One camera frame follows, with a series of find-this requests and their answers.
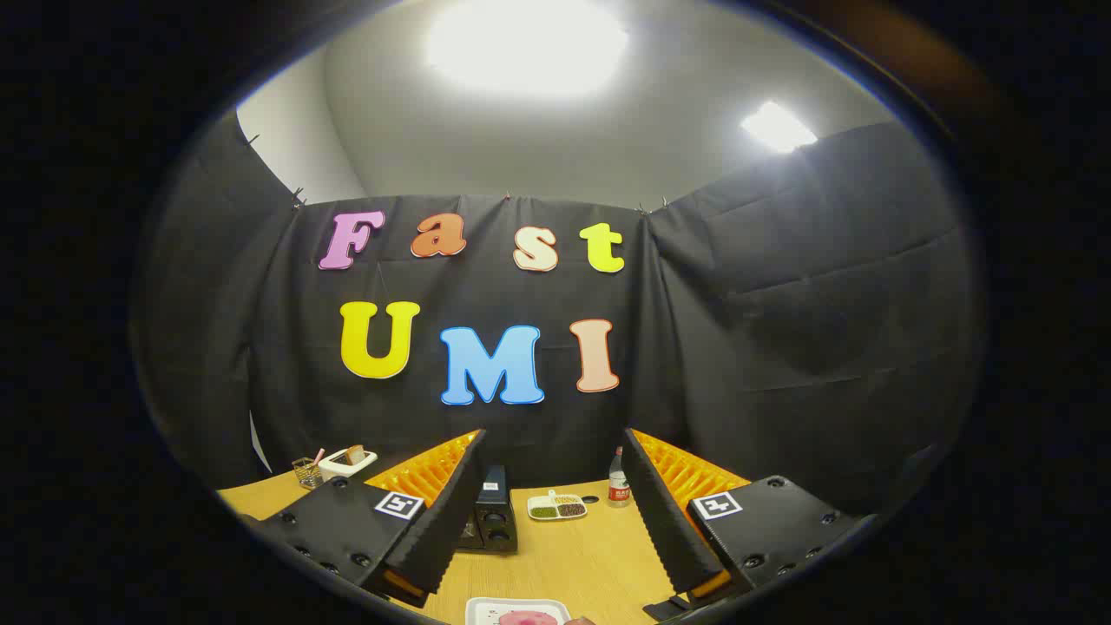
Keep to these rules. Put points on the large ceiling light panel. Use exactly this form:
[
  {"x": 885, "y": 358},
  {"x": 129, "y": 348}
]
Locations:
[{"x": 525, "y": 43}]

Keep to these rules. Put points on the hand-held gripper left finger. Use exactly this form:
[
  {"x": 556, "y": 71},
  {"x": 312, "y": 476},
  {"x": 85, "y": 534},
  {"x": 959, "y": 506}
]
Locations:
[{"x": 451, "y": 512}]

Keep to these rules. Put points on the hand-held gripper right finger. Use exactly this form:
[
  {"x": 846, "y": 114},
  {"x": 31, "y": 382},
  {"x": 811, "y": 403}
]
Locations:
[{"x": 660, "y": 512}]

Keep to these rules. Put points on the white pop-up toaster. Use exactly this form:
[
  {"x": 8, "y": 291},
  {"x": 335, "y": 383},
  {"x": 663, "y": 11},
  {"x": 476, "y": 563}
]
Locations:
[{"x": 334, "y": 467}]

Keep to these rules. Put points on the pink ham slice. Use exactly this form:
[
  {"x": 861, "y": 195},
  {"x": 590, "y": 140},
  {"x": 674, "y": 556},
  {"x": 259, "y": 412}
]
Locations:
[{"x": 529, "y": 619}]

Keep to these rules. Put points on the red label water bottle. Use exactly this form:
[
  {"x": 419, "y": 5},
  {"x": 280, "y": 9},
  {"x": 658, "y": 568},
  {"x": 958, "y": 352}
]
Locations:
[{"x": 619, "y": 486}]

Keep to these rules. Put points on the white divided bean dish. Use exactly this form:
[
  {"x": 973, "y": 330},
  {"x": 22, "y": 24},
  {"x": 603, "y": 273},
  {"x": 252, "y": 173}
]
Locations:
[{"x": 555, "y": 506}]

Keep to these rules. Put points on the white square plate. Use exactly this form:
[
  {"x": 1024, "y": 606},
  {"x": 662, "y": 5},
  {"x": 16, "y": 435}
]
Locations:
[{"x": 483, "y": 608}]

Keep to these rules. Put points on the brown toast slice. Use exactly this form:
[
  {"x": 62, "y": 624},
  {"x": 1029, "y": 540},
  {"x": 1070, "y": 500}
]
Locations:
[{"x": 355, "y": 455}]

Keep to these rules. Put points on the black toaster oven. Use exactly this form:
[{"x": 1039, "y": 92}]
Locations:
[{"x": 496, "y": 521}]

